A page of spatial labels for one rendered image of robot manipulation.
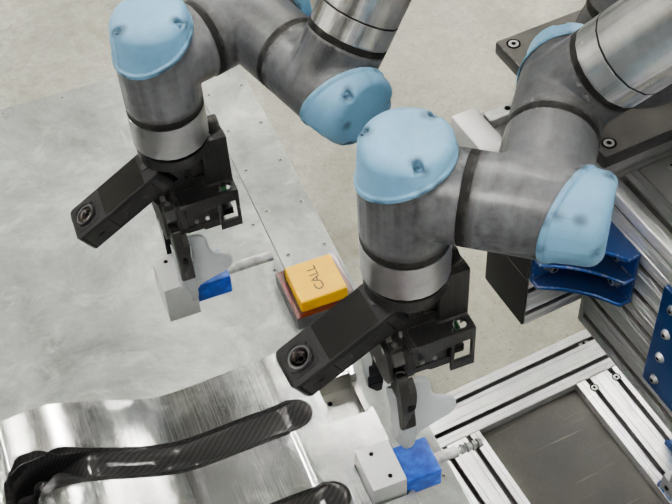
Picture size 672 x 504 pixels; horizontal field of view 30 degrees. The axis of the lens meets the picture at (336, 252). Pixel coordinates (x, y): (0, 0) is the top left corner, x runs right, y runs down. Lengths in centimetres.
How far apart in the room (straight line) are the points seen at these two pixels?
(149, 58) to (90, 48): 208
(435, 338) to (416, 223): 16
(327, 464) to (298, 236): 40
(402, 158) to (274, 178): 79
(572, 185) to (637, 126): 51
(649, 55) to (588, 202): 12
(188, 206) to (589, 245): 49
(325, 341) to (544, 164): 25
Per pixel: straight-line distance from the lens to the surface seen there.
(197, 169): 127
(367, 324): 104
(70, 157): 176
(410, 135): 92
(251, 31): 116
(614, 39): 96
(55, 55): 322
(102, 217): 127
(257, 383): 136
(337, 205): 273
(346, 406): 137
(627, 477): 211
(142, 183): 125
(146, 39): 112
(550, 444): 213
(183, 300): 138
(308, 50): 110
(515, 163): 93
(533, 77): 101
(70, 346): 154
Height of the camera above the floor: 200
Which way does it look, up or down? 49 degrees down
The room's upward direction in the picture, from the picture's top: 4 degrees counter-clockwise
